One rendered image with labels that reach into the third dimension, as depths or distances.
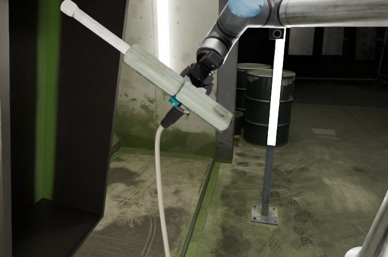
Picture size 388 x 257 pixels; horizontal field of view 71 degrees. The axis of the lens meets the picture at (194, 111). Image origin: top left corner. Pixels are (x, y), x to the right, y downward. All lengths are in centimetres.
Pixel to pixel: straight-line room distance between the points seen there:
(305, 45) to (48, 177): 673
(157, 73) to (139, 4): 226
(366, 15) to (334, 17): 7
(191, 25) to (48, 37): 163
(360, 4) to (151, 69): 48
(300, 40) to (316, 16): 671
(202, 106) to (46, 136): 100
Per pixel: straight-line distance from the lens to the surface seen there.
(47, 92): 143
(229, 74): 270
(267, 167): 208
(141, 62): 66
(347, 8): 74
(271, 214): 232
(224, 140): 289
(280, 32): 180
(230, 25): 84
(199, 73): 76
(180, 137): 298
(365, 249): 66
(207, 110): 67
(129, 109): 308
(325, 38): 768
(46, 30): 136
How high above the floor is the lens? 138
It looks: 17 degrees down
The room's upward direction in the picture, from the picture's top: straight up
